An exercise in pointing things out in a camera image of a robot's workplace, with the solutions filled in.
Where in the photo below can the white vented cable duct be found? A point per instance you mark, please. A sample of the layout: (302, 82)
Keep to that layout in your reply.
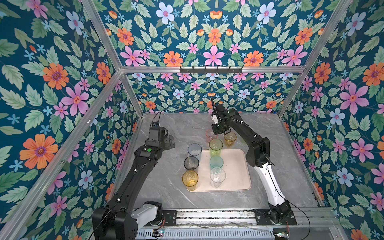
(205, 234)

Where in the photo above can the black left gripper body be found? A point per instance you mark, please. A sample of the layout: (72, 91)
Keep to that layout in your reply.
(166, 143)

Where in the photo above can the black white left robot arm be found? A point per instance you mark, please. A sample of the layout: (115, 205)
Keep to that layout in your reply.
(119, 220)

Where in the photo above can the aluminium mounting rail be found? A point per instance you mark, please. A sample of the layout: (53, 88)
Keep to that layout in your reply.
(245, 218)

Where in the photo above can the black hook rack bar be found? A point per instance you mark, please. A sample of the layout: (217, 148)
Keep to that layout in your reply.
(209, 70)

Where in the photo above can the teal translucent short cup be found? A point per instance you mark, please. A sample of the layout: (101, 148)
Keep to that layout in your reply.
(216, 162)

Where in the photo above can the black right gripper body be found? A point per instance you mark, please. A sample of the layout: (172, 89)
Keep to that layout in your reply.
(218, 128)

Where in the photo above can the amber translucent tall cup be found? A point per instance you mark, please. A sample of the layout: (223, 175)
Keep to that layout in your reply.
(190, 179)

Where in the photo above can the dark grey translucent cup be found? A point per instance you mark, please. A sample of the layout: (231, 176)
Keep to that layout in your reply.
(191, 163)

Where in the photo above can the pink translucent short cup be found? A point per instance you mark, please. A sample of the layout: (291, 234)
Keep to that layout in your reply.
(210, 135)

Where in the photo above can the green translucent tall cup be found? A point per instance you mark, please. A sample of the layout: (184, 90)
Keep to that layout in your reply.
(216, 146)

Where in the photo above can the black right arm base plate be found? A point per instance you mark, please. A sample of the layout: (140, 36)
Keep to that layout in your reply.
(262, 216)

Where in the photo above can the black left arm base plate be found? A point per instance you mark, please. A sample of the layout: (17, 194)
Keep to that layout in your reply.
(167, 218)

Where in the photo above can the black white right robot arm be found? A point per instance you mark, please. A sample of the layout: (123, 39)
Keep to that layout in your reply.
(257, 156)

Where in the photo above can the blue translucent tall cup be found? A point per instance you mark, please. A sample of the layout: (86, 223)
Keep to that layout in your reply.
(195, 150)

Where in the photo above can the beige rectangular tray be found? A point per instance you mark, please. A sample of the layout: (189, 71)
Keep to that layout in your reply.
(235, 166)

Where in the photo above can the yellow translucent short cup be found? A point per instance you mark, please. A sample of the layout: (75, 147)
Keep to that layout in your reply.
(230, 139)

